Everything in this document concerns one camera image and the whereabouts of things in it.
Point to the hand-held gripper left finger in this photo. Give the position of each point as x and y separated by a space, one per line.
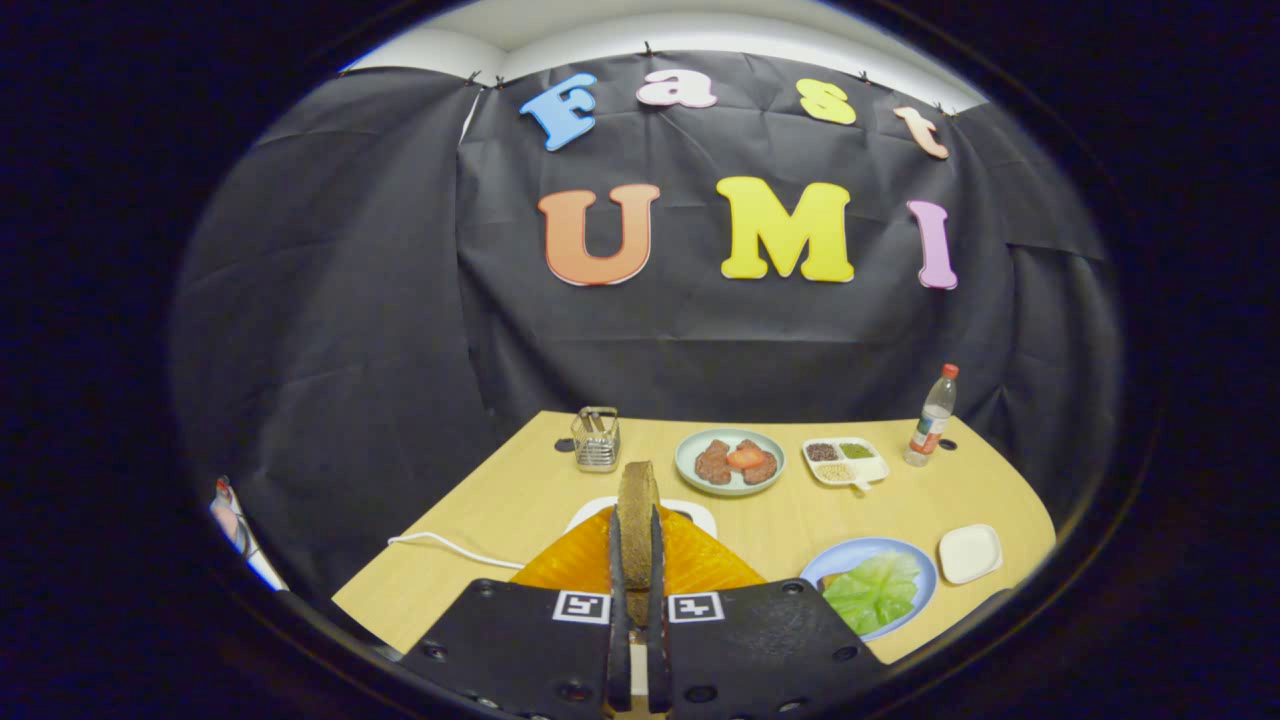
619 640

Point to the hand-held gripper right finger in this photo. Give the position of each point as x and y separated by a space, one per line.
660 640

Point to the brown toast slice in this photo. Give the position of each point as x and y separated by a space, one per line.
637 520

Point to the green lettuce leaf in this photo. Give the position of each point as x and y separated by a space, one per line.
870 595

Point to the white toaster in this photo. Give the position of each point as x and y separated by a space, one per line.
700 520

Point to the pale green plate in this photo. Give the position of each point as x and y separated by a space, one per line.
688 470

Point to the brown meat slice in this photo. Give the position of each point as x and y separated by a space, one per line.
762 470
712 465

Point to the red tomato slice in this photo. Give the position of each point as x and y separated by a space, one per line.
746 458

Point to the blue plate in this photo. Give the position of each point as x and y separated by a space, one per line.
850 550

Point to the white divided seasoning tray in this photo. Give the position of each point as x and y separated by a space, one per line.
872 468

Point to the small white square plate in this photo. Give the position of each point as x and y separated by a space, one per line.
970 553

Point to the clear bottle red cap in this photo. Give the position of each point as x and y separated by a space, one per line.
930 425

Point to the black backdrop cloth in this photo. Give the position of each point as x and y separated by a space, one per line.
400 350

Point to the white side table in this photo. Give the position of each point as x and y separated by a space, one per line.
250 560

